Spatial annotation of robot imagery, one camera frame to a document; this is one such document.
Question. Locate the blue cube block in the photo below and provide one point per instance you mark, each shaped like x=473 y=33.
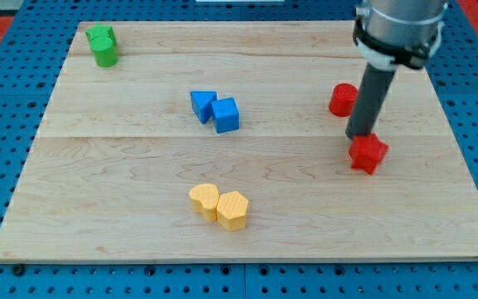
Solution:
x=226 y=115

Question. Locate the yellow hexagon block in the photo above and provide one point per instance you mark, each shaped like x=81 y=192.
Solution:
x=232 y=210

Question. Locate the yellow heart block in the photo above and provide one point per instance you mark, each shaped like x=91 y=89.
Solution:
x=204 y=199

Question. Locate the blue triangle block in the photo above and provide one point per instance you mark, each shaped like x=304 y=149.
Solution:
x=201 y=102

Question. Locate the light wooden board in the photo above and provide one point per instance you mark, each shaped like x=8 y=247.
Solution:
x=118 y=150

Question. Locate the red cylinder block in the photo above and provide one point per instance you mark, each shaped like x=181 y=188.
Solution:
x=342 y=99

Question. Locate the red star block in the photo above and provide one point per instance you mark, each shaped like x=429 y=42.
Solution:
x=367 y=152

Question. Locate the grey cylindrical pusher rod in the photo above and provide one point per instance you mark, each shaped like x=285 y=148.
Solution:
x=372 y=93

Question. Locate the green block behind cylinder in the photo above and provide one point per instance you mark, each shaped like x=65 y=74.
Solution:
x=100 y=30

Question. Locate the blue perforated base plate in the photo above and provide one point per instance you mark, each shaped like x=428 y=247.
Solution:
x=31 y=56

